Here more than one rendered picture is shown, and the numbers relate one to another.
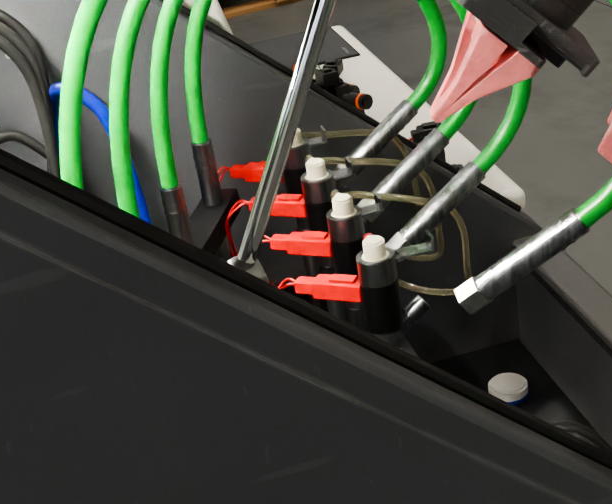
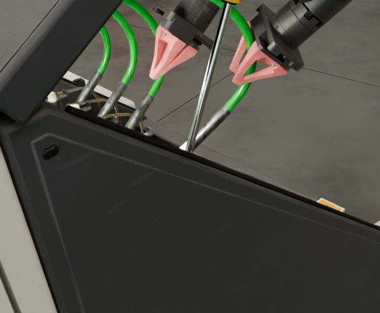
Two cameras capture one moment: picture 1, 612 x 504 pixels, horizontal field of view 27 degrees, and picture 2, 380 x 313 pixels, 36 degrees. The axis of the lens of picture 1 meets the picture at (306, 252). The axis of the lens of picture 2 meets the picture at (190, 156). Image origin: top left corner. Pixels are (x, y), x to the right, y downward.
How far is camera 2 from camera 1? 28 cm
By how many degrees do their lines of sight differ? 25
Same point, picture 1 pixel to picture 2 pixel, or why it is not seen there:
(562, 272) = (165, 133)
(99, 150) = not seen: outside the picture
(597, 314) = not seen: hidden behind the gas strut
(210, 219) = not seen: hidden behind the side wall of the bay
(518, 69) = (190, 53)
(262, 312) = (212, 170)
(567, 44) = (207, 40)
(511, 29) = (187, 36)
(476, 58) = (173, 51)
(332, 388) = (232, 194)
